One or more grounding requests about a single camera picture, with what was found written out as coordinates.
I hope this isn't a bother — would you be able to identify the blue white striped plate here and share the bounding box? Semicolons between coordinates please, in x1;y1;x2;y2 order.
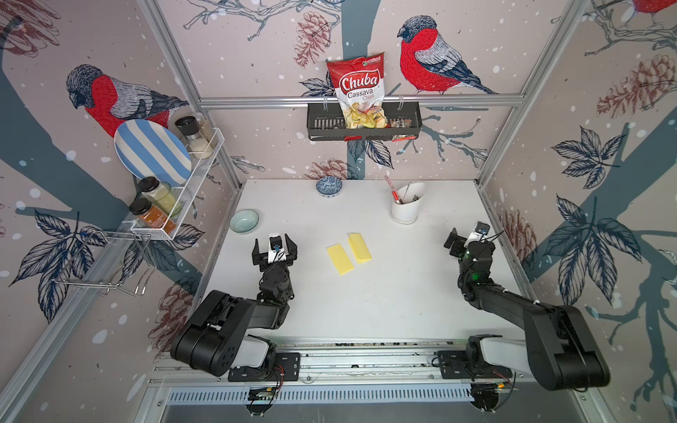
114;119;192;187

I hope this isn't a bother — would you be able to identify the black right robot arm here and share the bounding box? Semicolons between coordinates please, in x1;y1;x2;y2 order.
444;221;611;391

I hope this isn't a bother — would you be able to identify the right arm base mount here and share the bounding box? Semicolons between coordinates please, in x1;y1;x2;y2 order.
431;335;513;381

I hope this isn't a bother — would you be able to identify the white wire wall shelf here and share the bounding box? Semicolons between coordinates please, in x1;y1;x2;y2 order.
130;128;225;241

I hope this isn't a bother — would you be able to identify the light green small bowl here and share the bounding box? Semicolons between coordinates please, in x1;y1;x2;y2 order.
229;209;260;234

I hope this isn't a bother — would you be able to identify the yellow square paper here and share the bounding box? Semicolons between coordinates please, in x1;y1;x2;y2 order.
348;233;372;264
326;243;354;276

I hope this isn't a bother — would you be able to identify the orange spice jar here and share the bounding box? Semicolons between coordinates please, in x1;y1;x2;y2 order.
129;197;176;235

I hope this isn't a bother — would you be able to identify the black wall basket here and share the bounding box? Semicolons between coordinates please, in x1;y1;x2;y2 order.
307;102;422;141

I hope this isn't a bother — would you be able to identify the red pen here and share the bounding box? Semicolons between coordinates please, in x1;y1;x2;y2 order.
384;176;401;204

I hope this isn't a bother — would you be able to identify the red Chuba chips bag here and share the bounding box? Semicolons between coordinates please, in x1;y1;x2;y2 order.
327;53;388;130

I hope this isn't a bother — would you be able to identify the green spice jar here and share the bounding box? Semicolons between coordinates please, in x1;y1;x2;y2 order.
138;176;183;219

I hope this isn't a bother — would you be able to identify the metal spoon handle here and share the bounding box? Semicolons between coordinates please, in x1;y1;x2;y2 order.
401;183;415;204

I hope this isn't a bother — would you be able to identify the blue patterned bowl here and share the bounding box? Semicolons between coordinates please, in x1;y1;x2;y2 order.
316;176;343;198

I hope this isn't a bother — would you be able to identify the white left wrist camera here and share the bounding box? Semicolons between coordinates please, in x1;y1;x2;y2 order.
268;234;286;264

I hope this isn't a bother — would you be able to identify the white utensil cup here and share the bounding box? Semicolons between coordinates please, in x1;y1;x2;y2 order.
390;182;426;225

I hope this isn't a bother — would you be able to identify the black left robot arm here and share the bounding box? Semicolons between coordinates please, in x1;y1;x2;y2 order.
170;234;298;382

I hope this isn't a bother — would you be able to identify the black cap salt shaker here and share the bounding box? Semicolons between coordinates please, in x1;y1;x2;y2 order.
175;116;213;159

